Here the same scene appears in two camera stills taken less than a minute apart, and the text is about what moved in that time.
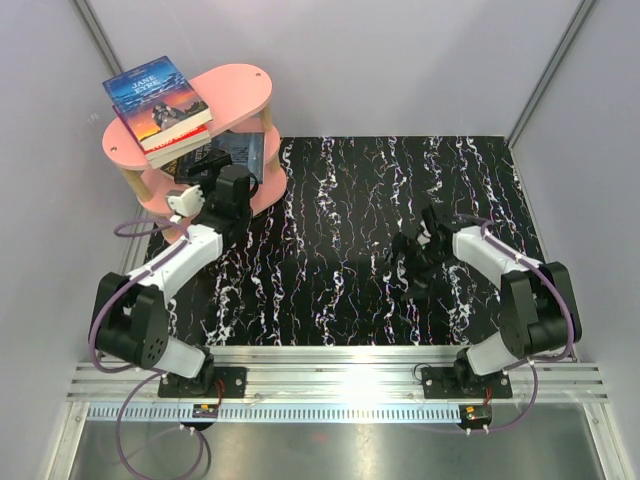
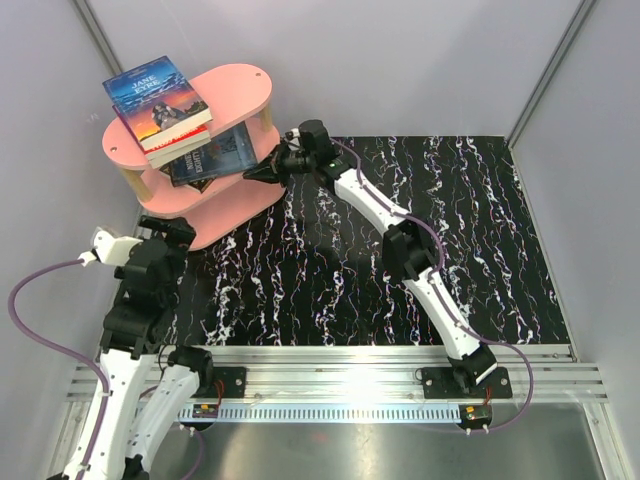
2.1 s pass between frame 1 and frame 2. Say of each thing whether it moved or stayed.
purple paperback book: stayed
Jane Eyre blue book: stayed
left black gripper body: moved
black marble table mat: stayed
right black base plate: stayed
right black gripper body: moved
